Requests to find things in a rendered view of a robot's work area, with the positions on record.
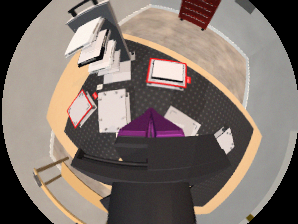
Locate grey rectangular frame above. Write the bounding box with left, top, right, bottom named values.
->
left=164, top=106, right=201, bottom=136

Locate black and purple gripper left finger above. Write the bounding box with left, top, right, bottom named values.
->
left=117, top=108, right=151, bottom=137

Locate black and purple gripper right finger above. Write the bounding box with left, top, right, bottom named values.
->
left=151, top=108, right=185, bottom=137

